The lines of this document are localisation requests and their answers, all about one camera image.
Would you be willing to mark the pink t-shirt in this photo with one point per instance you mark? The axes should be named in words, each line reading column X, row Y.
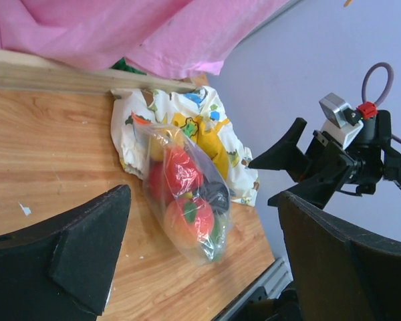
column 168, row 39

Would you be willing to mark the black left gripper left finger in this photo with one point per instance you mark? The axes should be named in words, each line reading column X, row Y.
column 62, row 268

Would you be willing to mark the green cloth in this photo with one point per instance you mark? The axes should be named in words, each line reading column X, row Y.
column 123, row 66

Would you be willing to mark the green plush vegetable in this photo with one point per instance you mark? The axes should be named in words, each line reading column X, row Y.
column 218, row 238

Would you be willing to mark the yellow plush fruit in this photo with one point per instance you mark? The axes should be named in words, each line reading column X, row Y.
column 162, row 138

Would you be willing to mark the cartoon print children's garment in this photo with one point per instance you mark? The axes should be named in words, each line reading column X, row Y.
column 201, row 116

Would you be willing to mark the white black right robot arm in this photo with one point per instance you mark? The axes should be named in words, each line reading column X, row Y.
column 374, row 156

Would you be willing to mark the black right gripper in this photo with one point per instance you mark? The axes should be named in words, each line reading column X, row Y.
column 325, row 165

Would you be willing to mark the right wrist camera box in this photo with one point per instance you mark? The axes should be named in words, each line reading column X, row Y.
column 343, row 123

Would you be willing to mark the wooden clothes rack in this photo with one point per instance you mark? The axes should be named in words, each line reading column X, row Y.
column 21, row 71

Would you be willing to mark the red plush fruit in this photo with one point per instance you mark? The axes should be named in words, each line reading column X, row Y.
column 176, row 175

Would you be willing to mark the clear zip top bag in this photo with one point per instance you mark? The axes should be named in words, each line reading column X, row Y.
column 187, row 193

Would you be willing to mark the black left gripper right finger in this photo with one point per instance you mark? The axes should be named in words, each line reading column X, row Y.
column 341, row 271

